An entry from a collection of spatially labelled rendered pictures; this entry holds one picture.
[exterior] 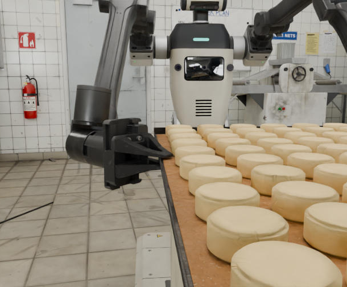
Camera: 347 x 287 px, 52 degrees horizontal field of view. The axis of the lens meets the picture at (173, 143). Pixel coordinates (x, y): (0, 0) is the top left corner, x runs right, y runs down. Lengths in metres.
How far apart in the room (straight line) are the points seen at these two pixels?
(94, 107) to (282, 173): 0.34
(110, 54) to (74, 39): 4.05
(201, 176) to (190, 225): 0.07
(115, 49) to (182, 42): 0.66
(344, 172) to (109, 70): 0.50
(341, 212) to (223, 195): 0.08
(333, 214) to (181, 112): 1.10
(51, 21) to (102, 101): 4.24
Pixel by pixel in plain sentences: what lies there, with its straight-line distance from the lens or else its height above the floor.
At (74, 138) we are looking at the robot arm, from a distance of 0.60.
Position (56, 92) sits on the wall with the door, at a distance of 4.76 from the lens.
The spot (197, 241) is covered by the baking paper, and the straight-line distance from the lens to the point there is 0.24.
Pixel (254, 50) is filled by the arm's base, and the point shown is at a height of 1.12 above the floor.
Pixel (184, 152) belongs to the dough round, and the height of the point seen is 0.92.
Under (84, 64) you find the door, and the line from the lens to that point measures 4.77.
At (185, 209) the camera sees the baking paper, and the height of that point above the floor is 0.90.
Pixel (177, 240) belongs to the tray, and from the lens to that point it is 0.24.
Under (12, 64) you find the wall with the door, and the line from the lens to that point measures 4.83.
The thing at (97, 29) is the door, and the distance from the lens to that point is 4.80.
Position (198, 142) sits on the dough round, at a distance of 0.50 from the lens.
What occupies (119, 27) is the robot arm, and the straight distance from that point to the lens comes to 0.80.
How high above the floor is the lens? 1.01
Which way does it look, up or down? 10 degrees down
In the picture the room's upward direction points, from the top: straight up
